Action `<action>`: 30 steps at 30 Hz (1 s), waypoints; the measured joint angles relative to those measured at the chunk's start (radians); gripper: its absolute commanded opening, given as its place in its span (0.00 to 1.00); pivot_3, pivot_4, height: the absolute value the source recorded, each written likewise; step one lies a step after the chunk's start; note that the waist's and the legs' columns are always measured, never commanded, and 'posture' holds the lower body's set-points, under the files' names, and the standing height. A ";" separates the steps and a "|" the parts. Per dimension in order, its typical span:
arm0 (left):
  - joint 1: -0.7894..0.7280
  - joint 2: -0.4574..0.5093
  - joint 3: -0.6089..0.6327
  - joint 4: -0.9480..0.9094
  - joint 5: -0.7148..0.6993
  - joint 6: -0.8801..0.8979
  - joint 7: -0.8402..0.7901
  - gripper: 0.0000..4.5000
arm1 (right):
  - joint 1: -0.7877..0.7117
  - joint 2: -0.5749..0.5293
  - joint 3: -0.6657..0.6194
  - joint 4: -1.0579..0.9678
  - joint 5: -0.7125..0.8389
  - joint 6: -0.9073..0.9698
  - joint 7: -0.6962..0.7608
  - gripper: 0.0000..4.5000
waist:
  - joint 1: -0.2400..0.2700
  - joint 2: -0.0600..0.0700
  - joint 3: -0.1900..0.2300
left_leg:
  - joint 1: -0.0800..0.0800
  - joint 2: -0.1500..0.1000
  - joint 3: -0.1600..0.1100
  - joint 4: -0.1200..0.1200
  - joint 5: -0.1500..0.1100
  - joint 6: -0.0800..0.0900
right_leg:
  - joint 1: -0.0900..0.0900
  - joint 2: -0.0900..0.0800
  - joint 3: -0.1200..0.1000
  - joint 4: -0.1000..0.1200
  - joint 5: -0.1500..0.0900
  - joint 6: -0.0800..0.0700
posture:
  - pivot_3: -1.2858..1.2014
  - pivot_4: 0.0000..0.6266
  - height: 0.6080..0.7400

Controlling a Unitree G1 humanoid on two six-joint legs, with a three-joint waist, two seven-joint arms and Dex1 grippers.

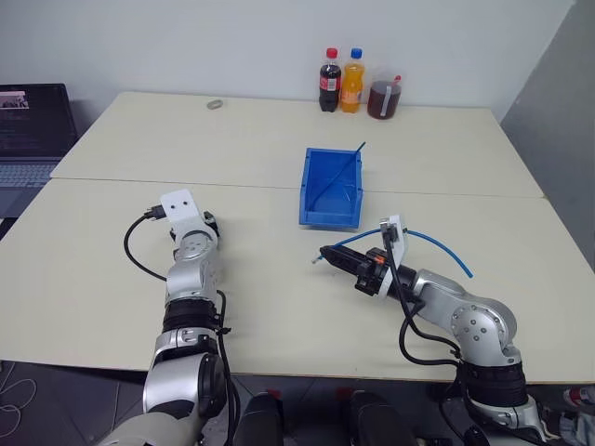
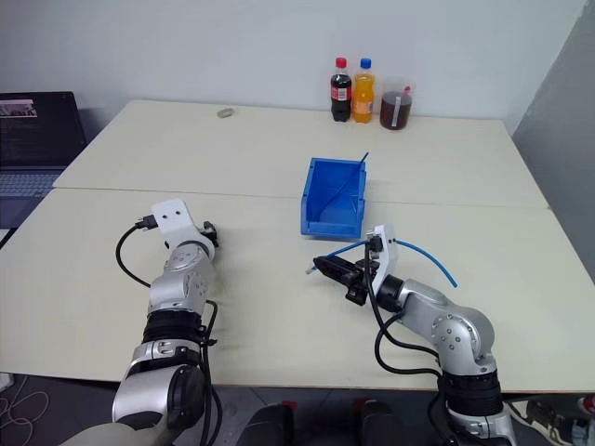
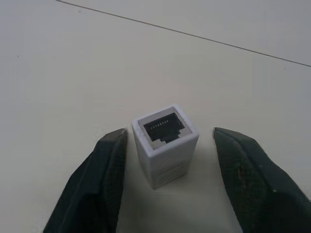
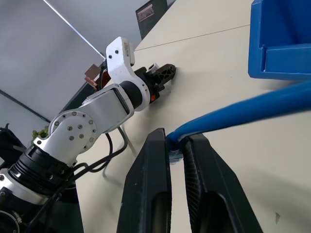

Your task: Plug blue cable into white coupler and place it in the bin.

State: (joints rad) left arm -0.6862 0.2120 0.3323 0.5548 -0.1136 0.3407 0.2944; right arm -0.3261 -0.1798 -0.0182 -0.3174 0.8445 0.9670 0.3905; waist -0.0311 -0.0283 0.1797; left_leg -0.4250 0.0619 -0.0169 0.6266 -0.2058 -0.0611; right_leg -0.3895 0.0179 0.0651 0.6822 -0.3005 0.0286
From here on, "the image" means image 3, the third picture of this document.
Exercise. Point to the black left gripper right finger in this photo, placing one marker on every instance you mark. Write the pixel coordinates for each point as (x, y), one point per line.
(267, 194)

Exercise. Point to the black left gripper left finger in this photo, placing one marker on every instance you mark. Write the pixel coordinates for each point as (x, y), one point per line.
(90, 189)

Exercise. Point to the white ethernet coupler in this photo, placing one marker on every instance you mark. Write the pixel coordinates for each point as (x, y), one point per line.
(166, 145)

